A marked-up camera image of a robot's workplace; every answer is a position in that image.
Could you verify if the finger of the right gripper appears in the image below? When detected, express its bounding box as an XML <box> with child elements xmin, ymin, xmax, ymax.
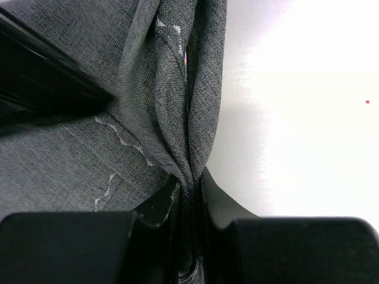
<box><xmin>1</xmin><ymin>9</ymin><xmax>115</xmax><ymax>136</ymax></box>

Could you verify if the grey cloth napkin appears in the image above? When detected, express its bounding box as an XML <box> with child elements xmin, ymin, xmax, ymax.
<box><xmin>1</xmin><ymin>1</ymin><xmax>227</xmax><ymax>283</ymax></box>

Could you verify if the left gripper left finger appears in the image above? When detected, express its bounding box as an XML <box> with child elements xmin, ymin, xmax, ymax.
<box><xmin>1</xmin><ymin>177</ymin><xmax>180</xmax><ymax>283</ymax></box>

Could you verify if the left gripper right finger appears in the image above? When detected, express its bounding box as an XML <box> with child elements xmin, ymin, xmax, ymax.
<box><xmin>200</xmin><ymin>170</ymin><xmax>378</xmax><ymax>283</ymax></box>

